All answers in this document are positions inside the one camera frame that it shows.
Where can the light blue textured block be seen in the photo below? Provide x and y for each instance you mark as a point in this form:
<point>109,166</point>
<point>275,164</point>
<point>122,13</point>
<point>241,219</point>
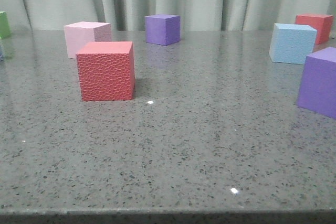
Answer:
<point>291,43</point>

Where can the light blue smooth block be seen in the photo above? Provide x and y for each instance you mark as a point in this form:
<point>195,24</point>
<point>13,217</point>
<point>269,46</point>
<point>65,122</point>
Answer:
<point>1,54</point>

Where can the red textured front block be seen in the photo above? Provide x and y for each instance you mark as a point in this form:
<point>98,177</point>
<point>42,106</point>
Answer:
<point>106,71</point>

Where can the purple back block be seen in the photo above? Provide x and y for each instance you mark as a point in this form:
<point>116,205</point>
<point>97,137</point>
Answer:
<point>162,29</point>

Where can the purple block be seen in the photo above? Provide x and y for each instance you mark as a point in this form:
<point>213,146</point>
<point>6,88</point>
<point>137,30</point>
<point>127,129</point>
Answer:
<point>162,29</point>
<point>317,88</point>

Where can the pink foam block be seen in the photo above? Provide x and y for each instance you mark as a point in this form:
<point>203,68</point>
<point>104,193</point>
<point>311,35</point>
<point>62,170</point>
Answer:
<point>79,34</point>

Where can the purple front right block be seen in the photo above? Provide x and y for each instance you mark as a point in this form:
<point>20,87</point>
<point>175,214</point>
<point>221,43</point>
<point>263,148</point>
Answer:
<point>317,88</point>

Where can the red back right block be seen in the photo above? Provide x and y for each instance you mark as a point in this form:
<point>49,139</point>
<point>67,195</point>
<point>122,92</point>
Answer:
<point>321,22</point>

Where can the green foam block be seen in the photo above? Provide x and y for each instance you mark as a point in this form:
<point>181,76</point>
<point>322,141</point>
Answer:
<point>4,25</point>

